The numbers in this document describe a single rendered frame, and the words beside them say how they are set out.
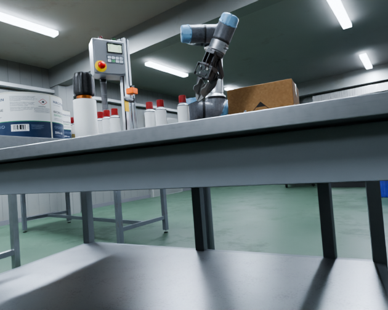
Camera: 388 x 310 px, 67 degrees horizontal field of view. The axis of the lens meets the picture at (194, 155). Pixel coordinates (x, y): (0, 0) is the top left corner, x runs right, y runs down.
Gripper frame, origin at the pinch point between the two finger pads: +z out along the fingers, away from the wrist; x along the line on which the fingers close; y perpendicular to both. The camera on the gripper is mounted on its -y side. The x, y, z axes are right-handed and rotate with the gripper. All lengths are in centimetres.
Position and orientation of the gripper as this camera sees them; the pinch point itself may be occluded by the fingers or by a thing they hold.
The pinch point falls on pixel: (199, 98)
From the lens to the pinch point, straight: 130.0
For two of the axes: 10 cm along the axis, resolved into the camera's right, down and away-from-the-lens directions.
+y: -4.4, 0.0, -9.0
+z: -3.8, 9.0, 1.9
